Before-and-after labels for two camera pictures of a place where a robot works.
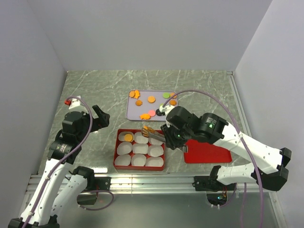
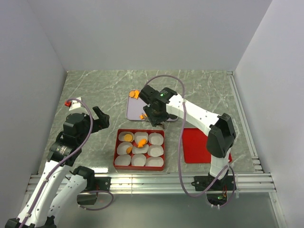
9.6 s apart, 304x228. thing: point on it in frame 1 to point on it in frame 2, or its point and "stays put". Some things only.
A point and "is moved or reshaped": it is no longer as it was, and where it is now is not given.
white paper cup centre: (140, 148) stays put
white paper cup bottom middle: (138, 159) stays put
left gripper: (102, 121) stays put
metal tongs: (146, 133) is moved or reshaped
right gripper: (172, 142) to (153, 119)
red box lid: (204, 152) stays put
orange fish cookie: (145, 116) stays put
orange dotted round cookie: (128, 137) stays put
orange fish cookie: (149, 129) to (142, 141)
